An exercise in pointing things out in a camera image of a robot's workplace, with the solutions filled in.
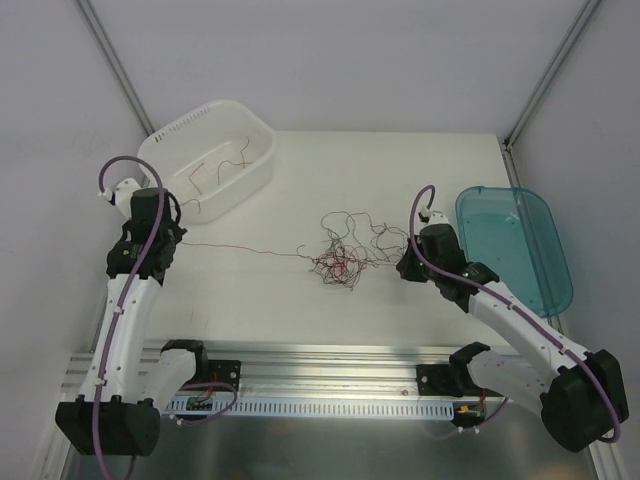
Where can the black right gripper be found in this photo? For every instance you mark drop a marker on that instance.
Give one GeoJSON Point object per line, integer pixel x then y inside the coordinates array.
{"type": "Point", "coordinates": [406, 263]}

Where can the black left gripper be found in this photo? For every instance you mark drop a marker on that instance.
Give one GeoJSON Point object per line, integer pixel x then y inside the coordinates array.
{"type": "Point", "coordinates": [175, 232]}

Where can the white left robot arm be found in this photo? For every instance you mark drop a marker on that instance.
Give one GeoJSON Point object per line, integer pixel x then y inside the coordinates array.
{"type": "Point", "coordinates": [117, 411]}

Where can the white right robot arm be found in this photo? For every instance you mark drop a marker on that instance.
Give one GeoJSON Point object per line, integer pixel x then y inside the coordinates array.
{"type": "Point", "coordinates": [578, 394]}

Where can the teal plastic bin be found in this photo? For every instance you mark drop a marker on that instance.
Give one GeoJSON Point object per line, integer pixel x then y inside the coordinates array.
{"type": "Point", "coordinates": [512, 231]}

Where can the white plastic basket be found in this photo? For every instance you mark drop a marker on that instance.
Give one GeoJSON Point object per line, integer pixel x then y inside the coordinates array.
{"type": "Point", "coordinates": [212, 159]}

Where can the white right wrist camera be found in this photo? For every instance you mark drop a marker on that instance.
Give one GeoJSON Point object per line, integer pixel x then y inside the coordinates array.
{"type": "Point", "coordinates": [429, 217]}

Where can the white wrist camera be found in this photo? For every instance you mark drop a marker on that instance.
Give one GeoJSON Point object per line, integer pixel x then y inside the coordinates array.
{"type": "Point", "coordinates": [429, 217]}
{"type": "Point", "coordinates": [120, 195]}

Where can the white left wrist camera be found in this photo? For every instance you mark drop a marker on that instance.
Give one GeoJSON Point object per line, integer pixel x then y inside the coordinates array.
{"type": "Point", "coordinates": [120, 195]}

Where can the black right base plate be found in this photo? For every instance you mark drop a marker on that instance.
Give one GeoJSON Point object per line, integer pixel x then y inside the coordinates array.
{"type": "Point", "coordinates": [434, 379]}

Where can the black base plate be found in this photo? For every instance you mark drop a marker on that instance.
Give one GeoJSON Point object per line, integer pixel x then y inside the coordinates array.
{"type": "Point", "coordinates": [434, 379]}
{"type": "Point", "coordinates": [224, 371]}

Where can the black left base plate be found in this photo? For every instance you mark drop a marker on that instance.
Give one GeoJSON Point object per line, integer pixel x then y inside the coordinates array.
{"type": "Point", "coordinates": [224, 371]}

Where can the white slotted cable duct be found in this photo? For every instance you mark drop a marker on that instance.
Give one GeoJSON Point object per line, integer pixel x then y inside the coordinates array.
{"type": "Point", "coordinates": [187, 406]}

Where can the right aluminium frame post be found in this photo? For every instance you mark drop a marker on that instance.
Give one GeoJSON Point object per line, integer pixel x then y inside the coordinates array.
{"type": "Point", "coordinates": [566, 46]}

